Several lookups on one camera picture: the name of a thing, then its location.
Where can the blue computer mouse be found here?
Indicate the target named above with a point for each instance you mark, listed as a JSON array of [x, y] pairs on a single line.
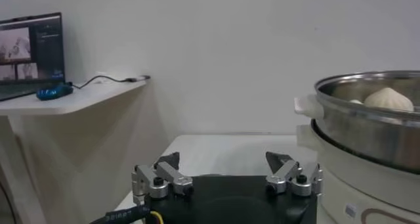
[[54, 91]]

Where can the cream electric cooker base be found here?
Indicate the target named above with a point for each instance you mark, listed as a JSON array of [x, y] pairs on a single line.
[[344, 186]]

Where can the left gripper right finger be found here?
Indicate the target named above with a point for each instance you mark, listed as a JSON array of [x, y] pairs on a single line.
[[292, 179]]

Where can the white steamed baozi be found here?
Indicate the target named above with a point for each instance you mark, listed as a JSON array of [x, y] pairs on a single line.
[[388, 100]]

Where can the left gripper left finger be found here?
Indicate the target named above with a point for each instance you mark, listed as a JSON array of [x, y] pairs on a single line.
[[157, 181]]

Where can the white side desk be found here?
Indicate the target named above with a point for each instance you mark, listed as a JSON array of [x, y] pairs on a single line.
[[82, 97]]

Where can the dark laptop computer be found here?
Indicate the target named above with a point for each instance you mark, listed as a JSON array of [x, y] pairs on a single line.
[[46, 48]]

